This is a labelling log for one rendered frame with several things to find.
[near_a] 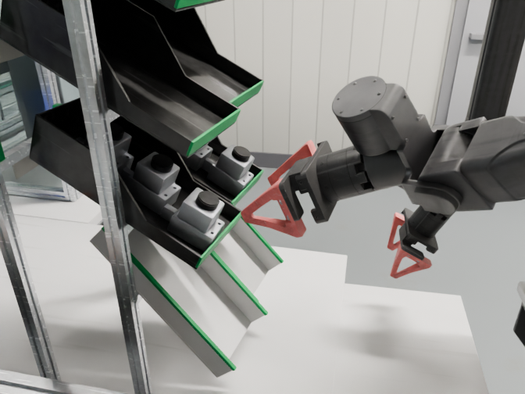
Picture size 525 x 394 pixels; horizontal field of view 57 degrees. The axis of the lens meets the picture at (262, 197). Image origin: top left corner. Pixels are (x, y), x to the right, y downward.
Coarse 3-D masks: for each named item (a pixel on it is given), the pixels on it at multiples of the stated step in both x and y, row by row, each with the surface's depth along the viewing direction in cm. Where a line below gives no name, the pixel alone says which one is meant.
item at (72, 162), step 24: (48, 120) 65; (72, 120) 70; (120, 120) 73; (48, 144) 63; (72, 144) 62; (144, 144) 74; (48, 168) 65; (72, 168) 64; (96, 192) 64; (144, 216) 63; (240, 216) 72; (168, 240) 63; (216, 240) 65; (192, 264) 63
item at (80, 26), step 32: (64, 0) 49; (96, 64) 53; (96, 96) 53; (96, 128) 55; (96, 160) 57; (0, 192) 64; (0, 224) 66; (128, 256) 65; (32, 288) 72; (128, 288) 66; (32, 320) 74; (128, 320) 70; (128, 352) 72
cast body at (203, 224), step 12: (192, 192) 65; (204, 192) 64; (168, 204) 67; (192, 204) 63; (204, 204) 62; (216, 204) 63; (168, 216) 67; (180, 216) 64; (192, 216) 63; (204, 216) 62; (216, 216) 64; (168, 228) 66; (180, 228) 65; (192, 228) 64; (204, 228) 63; (216, 228) 66; (192, 240) 65; (204, 240) 64; (204, 252) 66
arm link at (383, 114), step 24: (336, 96) 49; (360, 96) 47; (384, 96) 45; (408, 96) 46; (360, 120) 46; (384, 120) 45; (408, 120) 46; (360, 144) 48; (384, 144) 48; (408, 144) 46; (432, 144) 50; (408, 168) 48; (408, 192) 49; (432, 192) 45; (456, 192) 45
